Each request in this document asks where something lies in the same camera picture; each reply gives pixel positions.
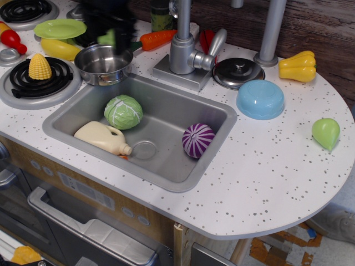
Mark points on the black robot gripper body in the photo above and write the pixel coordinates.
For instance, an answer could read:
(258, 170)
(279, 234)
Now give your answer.
(108, 15)

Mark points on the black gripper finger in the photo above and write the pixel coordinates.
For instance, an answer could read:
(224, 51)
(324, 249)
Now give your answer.
(123, 39)
(92, 34)

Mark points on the green toy broccoli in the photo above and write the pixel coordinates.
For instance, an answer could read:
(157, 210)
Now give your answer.
(108, 38)

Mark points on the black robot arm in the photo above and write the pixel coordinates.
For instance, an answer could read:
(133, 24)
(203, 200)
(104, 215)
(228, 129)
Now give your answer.
(110, 19)

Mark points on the small steel pan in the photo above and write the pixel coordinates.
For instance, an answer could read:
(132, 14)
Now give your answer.
(100, 64)

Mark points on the silver stove knob back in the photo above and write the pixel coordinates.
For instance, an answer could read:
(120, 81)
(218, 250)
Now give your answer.
(76, 13)

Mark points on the silver stove knob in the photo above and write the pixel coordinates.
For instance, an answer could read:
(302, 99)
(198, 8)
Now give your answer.
(76, 13)
(10, 57)

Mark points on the orange toy carrot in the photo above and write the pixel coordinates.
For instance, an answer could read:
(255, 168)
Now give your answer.
(153, 40)

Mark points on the light green plastic plate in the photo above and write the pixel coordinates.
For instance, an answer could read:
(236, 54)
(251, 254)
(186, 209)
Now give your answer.
(60, 29)

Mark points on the green toy jar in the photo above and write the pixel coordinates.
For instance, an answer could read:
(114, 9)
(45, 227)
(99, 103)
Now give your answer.
(161, 19)

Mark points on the yellow toy banana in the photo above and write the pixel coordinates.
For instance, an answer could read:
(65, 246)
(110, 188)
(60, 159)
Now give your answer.
(59, 49)

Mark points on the yellow toy corn cob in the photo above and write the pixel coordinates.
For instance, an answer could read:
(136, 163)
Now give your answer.
(39, 68)

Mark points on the back left stove burner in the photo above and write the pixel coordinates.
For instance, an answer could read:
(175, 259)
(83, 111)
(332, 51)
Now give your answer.
(26, 14)

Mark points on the silver toy faucet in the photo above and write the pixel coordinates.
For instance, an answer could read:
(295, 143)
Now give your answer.
(186, 66)

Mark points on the green toy cabbage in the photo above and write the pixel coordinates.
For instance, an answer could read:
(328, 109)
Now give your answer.
(123, 112)

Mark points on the red toy tomato slice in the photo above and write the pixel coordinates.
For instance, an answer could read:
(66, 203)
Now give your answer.
(205, 39)

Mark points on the red toy ketchup bottle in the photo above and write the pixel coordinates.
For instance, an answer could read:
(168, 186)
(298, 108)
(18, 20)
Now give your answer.
(11, 39)

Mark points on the silver stove knob left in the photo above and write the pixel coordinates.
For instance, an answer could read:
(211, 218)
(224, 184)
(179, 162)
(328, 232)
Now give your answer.
(10, 57)

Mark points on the grey toy sink basin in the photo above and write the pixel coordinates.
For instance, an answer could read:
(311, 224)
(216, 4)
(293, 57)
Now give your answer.
(158, 155)

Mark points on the front black stove burner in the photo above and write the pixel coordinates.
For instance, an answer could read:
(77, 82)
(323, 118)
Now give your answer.
(20, 91)

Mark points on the cream toy milk jug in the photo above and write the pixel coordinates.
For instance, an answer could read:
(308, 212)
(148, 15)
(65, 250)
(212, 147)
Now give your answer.
(104, 137)

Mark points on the steel pot lid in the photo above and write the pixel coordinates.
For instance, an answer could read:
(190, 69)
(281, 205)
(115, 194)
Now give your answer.
(232, 73)

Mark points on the purple striped toy onion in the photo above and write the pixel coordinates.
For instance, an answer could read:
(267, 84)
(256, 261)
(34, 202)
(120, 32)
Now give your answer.
(196, 139)

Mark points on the grey vertical support pole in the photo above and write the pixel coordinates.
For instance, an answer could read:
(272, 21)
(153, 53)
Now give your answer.
(266, 57)

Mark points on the blue upturned plastic bowl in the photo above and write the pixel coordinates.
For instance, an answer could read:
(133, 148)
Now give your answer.
(260, 99)

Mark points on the yellow toy bell pepper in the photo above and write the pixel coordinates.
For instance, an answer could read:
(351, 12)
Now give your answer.
(300, 67)

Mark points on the light green toy pear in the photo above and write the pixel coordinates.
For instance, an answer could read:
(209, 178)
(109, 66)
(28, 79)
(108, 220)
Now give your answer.
(326, 132)

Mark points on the yellow toy on floor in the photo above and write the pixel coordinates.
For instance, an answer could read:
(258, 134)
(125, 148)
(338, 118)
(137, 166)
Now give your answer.
(24, 255)

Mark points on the silver oven door handle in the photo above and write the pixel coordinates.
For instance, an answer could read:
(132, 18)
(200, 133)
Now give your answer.
(89, 239)

